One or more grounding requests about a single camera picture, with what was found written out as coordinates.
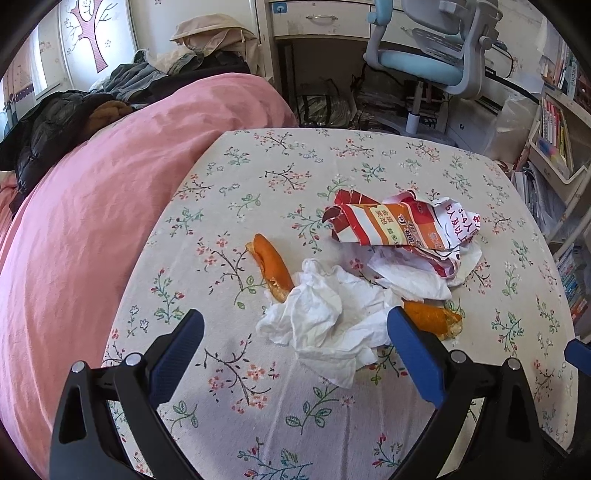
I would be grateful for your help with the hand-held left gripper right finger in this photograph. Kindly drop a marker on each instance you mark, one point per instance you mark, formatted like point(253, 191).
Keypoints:
point(415, 355)

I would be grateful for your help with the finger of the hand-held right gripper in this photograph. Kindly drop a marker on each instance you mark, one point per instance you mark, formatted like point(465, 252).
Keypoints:
point(579, 353)

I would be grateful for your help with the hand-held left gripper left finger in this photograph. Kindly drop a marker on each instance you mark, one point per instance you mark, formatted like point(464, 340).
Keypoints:
point(178, 355)

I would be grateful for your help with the long orange peel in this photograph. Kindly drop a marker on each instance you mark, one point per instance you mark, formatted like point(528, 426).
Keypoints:
point(429, 316)

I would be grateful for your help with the large white tissue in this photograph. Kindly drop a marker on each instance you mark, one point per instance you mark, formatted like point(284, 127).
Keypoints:
point(323, 318)

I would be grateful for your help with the short orange peel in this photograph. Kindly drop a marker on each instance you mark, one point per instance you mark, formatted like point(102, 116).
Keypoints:
point(270, 263)

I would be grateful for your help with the red white snack wrapper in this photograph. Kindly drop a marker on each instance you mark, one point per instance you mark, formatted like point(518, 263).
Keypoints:
point(392, 221)

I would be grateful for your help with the tall white book rack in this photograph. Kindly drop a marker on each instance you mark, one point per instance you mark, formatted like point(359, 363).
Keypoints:
point(572, 258)

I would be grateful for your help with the pink blanket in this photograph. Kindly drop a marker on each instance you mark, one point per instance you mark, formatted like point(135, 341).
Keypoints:
point(92, 207)

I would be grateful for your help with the small white book rack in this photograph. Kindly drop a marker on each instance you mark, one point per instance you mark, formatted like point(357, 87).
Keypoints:
point(554, 161)

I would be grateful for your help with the white drawer cabinet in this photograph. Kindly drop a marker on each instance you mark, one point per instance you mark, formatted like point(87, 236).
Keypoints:
point(471, 129)

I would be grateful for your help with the translucent plastic bag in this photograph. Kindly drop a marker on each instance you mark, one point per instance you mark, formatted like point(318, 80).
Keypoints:
point(512, 124)

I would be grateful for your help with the silver bag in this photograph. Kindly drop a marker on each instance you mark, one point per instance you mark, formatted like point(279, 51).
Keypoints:
point(318, 110)
point(378, 106)

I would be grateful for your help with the brown plush toy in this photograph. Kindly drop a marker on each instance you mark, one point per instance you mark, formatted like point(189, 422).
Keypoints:
point(108, 113)

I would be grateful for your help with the black down jacket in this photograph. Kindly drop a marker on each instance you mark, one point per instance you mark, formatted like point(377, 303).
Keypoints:
point(46, 129)

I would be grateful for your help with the row of upright books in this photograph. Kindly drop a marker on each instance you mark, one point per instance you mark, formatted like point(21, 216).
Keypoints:
point(565, 69)

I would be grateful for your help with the blue grey desk chair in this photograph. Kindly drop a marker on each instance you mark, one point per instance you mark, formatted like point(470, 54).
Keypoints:
point(415, 64)

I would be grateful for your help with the white cloth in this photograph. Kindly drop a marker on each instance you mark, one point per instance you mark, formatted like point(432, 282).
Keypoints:
point(168, 60)

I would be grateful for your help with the black clothing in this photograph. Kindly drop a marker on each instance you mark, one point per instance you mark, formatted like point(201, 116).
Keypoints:
point(217, 62)

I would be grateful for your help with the printed curtain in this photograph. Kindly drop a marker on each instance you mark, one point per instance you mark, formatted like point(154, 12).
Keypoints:
point(18, 78)

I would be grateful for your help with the beige cloth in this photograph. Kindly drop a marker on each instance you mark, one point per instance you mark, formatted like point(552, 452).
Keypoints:
point(212, 32)

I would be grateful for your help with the pile of clothes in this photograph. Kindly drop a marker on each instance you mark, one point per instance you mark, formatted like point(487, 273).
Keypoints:
point(152, 23)

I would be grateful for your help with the pink tree decal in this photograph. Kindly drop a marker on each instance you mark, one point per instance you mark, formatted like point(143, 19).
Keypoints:
point(90, 27)

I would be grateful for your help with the white desk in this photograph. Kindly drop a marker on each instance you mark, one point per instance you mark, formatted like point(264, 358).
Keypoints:
point(318, 18)

